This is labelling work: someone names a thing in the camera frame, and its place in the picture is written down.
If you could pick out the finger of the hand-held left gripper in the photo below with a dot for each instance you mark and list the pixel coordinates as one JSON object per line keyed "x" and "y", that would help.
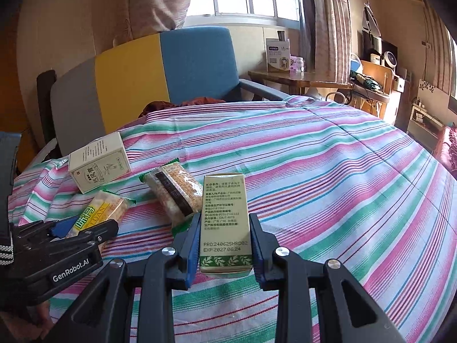
{"x": 64, "y": 228}
{"x": 96, "y": 235}

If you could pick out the dark label cracker packet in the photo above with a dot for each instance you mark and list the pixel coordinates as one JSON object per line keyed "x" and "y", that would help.
{"x": 175, "y": 189}

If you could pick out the wooden desk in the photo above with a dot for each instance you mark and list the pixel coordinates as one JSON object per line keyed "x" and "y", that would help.
{"x": 285, "y": 77}

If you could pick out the white rack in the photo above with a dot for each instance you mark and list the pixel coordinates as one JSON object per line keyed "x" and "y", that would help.
{"x": 425, "y": 118}

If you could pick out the pink blanket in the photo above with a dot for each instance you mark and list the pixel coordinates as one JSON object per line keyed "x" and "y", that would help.
{"x": 448, "y": 150}

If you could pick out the black chair back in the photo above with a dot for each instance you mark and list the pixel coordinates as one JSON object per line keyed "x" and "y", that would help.
{"x": 46, "y": 107}

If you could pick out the grey yellow blue chair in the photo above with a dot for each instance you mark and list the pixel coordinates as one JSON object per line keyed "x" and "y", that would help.
{"x": 125, "y": 78}

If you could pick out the striped bedsheet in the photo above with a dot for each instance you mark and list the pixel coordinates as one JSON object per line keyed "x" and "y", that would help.
{"x": 321, "y": 171}

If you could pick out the white and blue box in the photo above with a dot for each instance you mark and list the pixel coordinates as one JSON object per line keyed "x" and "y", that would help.
{"x": 277, "y": 55}

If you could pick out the green umbrella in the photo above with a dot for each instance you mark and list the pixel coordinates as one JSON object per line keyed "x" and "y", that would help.
{"x": 366, "y": 80}

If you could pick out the yellow label cracker packet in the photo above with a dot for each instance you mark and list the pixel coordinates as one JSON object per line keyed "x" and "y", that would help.
{"x": 103, "y": 210}

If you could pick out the small white box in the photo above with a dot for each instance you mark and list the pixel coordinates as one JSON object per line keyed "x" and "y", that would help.
{"x": 398, "y": 84}

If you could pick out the cream carton box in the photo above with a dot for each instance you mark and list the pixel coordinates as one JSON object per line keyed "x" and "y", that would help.
{"x": 96, "y": 164}

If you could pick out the small white bottle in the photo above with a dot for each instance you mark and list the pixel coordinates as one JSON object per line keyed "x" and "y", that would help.
{"x": 300, "y": 64}

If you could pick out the beige curtain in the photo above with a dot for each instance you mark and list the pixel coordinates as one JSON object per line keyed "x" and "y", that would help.
{"x": 153, "y": 3}

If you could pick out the small green box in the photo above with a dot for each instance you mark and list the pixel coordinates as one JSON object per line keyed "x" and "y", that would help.
{"x": 223, "y": 221}

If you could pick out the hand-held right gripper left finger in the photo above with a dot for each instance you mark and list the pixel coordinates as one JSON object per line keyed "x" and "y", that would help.
{"x": 191, "y": 246}

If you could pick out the dark red cloth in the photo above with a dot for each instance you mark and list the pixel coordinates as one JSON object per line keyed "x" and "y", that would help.
{"x": 160, "y": 106}

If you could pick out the person's left hand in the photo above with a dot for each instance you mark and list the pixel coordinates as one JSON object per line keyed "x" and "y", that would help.
{"x": 37, "y": 316}

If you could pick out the hanging plastic bag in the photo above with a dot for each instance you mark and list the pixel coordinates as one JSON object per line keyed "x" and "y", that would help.
{"x": 371, "y": 21}

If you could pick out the striped curtain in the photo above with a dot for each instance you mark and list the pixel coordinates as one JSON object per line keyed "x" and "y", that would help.
{"x": 328, "y": 25}

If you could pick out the black appliance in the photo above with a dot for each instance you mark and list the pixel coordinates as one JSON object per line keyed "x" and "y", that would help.
{"x": 373, "y": 48}

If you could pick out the side window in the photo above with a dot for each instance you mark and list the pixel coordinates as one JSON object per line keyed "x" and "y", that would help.
{"x": 452, "y": 64}

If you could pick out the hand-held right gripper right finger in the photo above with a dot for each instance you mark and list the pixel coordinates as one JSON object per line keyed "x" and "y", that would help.
{"x": 257, "y": 250}

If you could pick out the small white fan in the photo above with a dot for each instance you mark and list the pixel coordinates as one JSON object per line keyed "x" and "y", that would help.
{"x": 389, "y": 59}

